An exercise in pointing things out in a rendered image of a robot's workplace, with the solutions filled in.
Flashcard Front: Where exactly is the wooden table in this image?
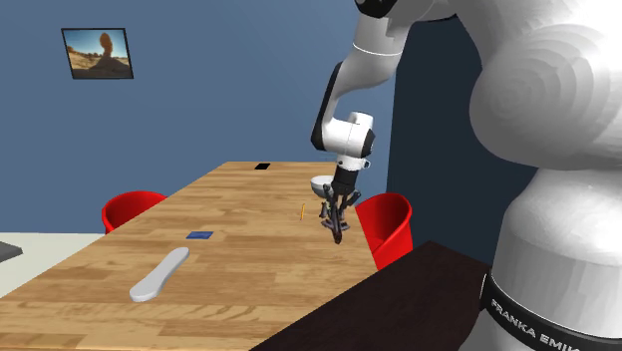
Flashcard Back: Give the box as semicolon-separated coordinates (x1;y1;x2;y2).
0;161;380;351

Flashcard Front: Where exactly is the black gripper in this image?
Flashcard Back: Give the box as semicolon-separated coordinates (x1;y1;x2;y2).
318;165;363;245

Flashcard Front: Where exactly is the white bowl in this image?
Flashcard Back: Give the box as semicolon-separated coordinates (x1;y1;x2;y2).
309;175;338;200

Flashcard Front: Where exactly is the long flat grey-white object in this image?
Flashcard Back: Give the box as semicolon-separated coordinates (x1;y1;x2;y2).
128;245;191;303

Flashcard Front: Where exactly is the red chair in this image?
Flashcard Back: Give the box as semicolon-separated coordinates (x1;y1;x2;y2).
354;191;415;272
101;189;168;235

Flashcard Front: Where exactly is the dark brown robot stand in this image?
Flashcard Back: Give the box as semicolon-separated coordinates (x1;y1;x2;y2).
249;239;492;351

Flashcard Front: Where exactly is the framed desert rock picture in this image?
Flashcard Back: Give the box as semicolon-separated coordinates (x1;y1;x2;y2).
60;27;136;81

